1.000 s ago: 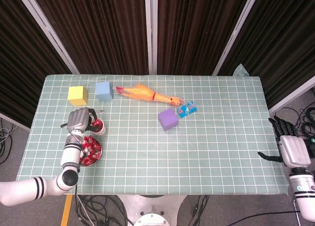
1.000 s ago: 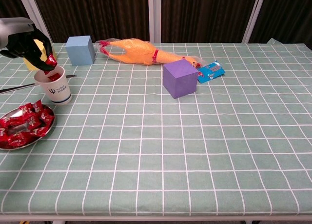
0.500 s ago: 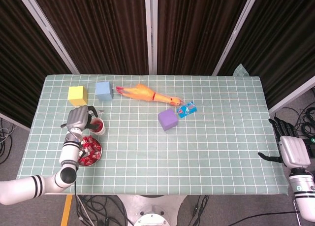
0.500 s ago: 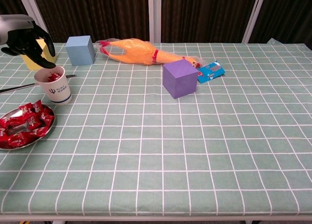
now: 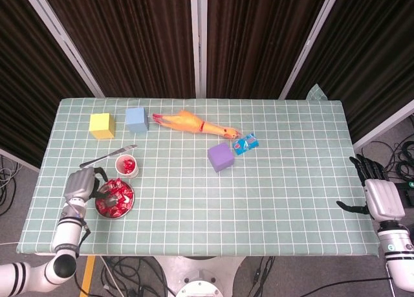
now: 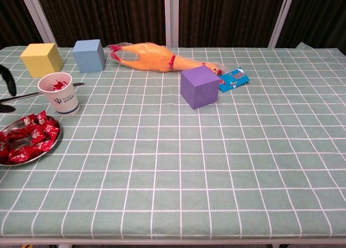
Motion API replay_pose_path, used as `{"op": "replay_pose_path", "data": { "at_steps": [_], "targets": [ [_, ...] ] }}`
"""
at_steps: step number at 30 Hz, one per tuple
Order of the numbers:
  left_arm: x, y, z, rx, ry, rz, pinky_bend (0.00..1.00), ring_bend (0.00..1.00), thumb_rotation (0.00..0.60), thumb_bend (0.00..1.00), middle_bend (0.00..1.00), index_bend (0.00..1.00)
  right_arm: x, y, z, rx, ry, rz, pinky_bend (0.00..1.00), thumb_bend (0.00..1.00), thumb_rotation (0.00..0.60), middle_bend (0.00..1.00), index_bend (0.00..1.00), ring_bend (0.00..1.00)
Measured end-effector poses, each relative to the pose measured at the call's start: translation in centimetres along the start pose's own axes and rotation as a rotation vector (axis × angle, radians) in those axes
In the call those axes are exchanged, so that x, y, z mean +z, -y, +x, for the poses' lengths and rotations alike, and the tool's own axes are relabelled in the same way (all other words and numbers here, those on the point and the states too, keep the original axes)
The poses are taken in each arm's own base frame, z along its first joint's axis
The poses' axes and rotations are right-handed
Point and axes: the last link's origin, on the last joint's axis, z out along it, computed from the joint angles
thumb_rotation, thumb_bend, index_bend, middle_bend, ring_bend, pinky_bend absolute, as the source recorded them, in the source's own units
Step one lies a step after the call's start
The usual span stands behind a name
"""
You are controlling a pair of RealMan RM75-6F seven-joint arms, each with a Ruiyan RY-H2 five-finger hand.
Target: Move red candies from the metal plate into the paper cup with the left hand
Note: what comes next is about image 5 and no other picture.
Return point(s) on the metal bowl of red candies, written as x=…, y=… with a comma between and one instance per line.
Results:
x=111, y=216

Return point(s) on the light blue foam cube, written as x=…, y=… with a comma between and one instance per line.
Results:
x=136, y=119

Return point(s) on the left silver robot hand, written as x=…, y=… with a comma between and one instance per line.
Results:
x=81, y=185

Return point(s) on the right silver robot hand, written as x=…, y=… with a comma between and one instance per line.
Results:
x=385, y=198

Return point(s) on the yellow floor tape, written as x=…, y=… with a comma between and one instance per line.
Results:
x=86, y=277

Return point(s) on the white paper cup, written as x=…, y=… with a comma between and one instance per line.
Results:
x=119, y=166

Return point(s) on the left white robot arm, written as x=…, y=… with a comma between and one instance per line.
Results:
x=68, y=235

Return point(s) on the orange rubber chicken toy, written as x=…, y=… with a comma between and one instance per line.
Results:
x=187, y=122

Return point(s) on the white partition base rail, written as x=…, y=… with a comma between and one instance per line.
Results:
x=19, y=160
x=385, y=126

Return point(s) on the yellow foam cube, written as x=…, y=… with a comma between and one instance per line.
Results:
x=101, y=125

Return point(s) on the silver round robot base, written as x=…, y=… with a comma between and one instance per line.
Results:
x=197, y=277

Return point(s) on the silver table knife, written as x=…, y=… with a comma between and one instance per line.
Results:
x=110, y=155

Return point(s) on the green checked tablecloth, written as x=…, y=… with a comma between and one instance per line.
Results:
x=226, y=206

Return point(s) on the white partition frame post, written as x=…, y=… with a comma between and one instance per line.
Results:
x=198, y=41
x=310, y=43
x=63, y=39

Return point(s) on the black box with green light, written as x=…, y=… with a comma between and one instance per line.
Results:
x=410, y=193

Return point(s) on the dark brown partition panel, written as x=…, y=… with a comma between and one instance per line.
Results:
x=129, y=44
x=258, y=44
x=372, y=67
x=26, y=83

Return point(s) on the blue snack packet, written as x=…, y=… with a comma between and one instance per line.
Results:
x=246, y=145

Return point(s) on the purple foam cube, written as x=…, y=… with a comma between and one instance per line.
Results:
x=221, y=156

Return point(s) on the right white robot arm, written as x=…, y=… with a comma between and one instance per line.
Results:
x=394, y=245

